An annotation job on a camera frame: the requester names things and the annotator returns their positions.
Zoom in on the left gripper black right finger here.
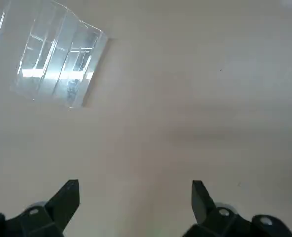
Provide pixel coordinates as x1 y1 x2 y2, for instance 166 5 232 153
185 180 292 237

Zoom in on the clear stepped plastic holder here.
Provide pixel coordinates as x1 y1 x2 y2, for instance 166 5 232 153
0 0 109 109

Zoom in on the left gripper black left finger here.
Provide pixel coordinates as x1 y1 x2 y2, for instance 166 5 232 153
0 179 80 237

